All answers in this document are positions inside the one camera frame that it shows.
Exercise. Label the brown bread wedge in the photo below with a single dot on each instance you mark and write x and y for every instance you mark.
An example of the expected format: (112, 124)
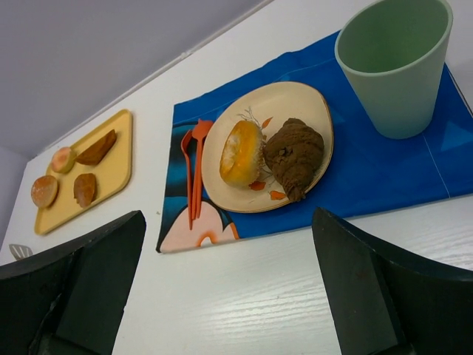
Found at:
(95, 153)

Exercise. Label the metal serving tongs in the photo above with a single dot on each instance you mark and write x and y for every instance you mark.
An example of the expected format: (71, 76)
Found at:
(20, 252)

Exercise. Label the green plastic cup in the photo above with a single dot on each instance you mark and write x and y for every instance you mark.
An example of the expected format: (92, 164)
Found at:
(392, 53)

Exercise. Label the small brown bread roll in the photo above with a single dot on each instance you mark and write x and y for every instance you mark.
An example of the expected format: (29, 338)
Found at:
(84, 189)

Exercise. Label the orange plastic spoon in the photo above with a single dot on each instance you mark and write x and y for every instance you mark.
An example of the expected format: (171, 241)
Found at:
(189, 188)

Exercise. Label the yellow plastic tray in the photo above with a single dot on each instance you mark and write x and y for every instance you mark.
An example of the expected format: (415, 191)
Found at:
(112, 173)

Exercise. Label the beige patterned plate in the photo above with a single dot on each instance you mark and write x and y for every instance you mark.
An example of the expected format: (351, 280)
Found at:
(269, 107)

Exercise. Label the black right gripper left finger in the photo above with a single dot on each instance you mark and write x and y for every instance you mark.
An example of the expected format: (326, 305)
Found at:
(70, 299)

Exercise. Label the blue printed placemat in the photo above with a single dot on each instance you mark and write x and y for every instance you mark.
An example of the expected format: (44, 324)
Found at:
(368, 173)

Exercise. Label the brown chocolate croissant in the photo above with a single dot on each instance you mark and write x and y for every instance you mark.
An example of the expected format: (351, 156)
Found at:
(294, 155)

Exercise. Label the orange plastic fork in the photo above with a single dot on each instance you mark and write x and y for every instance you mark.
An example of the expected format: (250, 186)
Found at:
(199, 133)

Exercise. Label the sugared round bun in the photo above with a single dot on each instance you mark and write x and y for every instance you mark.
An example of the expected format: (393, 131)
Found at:
(44, 191)

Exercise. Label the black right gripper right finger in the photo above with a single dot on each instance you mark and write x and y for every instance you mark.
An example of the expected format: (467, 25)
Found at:
(387, 300)

